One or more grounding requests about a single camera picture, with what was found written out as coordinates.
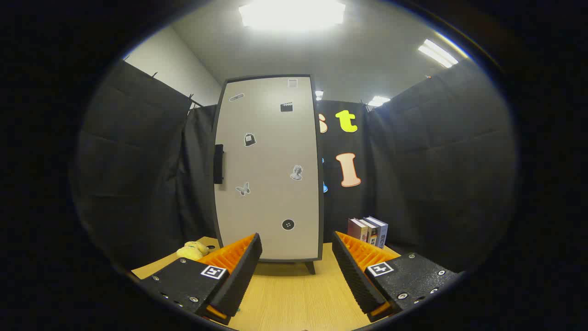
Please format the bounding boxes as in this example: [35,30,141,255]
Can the large square ceiling light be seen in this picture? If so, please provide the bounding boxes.
[239,0,346,32]

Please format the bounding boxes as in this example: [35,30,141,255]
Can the long ceiling light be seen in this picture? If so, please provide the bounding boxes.
[417,39,459,68]

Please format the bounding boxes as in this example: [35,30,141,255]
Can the maroon book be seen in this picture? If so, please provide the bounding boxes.
[348,218,368,242]

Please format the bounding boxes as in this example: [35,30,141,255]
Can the dark grey cabinet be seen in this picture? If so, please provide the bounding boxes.
[211,74,326,275]

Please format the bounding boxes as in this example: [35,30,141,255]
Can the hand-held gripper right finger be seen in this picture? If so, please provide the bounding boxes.
[332,231,460,322]

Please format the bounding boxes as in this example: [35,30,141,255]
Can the black backdrop cloth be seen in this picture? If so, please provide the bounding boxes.
[73,60,517,276]

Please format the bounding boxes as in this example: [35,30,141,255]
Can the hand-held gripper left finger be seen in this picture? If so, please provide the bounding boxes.
[138,233,263,326]

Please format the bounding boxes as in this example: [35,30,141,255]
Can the black door handle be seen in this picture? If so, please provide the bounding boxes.
[214,144,224,184]

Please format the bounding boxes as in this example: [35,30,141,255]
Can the yellow plush toy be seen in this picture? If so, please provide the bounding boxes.
[176,241,209,261]

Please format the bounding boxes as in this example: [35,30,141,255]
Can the brown spine book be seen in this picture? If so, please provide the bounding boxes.
[359,219,378,246]

